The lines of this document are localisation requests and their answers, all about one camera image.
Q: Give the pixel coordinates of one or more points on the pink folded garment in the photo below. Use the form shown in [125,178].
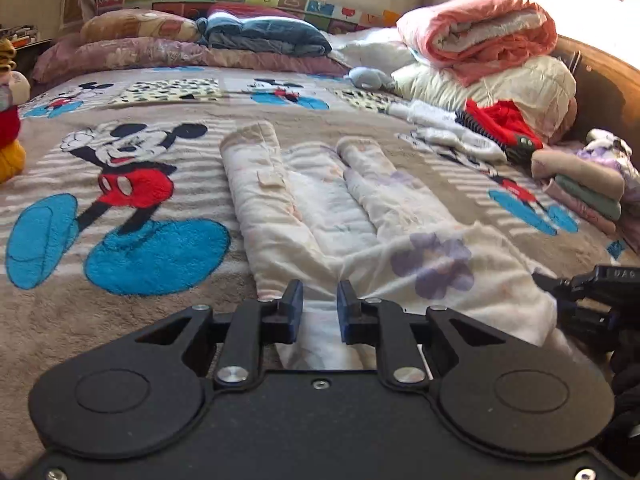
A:
[575,210]

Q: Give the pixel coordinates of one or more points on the cream folded garment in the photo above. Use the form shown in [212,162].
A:
[15,87]

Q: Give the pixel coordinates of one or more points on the cartoon mouse printed blanket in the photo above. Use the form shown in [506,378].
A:
[150,110]

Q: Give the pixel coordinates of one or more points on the cluttered side table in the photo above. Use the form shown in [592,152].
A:
[17,35]

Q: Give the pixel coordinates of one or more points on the white floral quilted pants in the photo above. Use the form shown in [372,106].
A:
[325,210]

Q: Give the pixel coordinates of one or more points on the wooden headboard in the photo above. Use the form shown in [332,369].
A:
[610,85]

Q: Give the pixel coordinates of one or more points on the blue quilt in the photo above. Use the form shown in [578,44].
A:
[265,35]

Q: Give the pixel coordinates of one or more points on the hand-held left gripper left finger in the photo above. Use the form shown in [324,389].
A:
[296,310]

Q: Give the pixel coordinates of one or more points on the red and black garment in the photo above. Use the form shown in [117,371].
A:
[500,120]

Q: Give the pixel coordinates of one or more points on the white fluffy garment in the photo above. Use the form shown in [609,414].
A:
[450,137]

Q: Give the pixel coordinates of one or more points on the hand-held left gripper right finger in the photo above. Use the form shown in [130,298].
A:
[342,310]

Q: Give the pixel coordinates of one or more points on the beige folded garment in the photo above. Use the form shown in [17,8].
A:
[575,170]

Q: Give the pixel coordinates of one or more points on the dark red pillow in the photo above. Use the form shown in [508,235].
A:
[250,11]

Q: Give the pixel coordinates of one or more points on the green folded garment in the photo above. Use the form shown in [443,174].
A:
[590,197]

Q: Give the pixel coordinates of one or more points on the pink fleece blanket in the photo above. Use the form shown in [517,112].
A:
[475,30]

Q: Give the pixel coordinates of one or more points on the cream duvet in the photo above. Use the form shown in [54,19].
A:
[525,85]

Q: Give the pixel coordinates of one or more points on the red knitted garment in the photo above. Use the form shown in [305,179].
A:
[7,125]

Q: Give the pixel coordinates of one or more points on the beige floral pillow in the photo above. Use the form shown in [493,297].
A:
[140,25]

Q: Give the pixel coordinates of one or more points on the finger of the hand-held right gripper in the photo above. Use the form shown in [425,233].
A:
[560,284]
[585,325]

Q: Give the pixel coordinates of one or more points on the yellow knitted garment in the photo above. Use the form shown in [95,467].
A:
[10,162]

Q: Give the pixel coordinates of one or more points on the white pillow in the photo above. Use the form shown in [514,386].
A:
[370,47]

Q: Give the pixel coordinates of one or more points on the lilac floral garment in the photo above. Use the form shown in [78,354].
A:
[625,160]

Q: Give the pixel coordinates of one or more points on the pink floral quilt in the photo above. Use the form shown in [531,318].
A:
[150,52]

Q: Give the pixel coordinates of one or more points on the grey blue plush toy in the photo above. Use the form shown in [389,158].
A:
[370,79]

